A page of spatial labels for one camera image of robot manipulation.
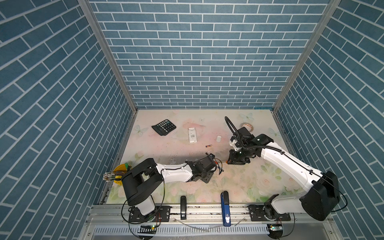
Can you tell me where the aluminium front rail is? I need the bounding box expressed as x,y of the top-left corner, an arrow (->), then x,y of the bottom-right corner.
79,204 -> 342,240

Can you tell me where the black corrugated cable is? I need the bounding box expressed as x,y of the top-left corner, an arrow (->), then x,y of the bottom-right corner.
224,116 -> 283,152

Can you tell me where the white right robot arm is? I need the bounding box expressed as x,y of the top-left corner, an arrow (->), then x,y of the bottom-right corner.
229,140 -> 340,221

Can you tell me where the tape roll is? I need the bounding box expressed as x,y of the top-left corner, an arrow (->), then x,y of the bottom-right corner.
241,123 -> 254,132

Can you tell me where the aluminium corner post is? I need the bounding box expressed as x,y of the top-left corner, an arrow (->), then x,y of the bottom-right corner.
272,0 -> 341,115
78,0 -> 138,114

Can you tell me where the black desktop calculator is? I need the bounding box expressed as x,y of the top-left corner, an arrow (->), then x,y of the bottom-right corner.
152,119 -> 177,136

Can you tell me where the yellow pen cup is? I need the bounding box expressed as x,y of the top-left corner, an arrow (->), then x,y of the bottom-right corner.
103,163 -> 132,186

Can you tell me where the small white remote control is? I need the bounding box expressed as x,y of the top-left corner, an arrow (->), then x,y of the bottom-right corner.
188,128 -> 198,143

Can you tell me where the aluminium corner post left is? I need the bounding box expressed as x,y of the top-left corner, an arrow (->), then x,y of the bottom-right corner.
78,0 -> 138,114

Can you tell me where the black stapler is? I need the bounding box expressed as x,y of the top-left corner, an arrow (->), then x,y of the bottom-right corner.
180,196 -> 187,220

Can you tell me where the aluminium corner post right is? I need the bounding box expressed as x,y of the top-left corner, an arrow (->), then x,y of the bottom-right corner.
272,0 -> 341,115

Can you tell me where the blue stapler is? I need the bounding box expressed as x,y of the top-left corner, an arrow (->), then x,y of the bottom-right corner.
221,191 -> 231,227

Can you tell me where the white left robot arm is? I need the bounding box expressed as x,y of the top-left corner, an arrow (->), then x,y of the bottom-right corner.
121,154 -> 218,216

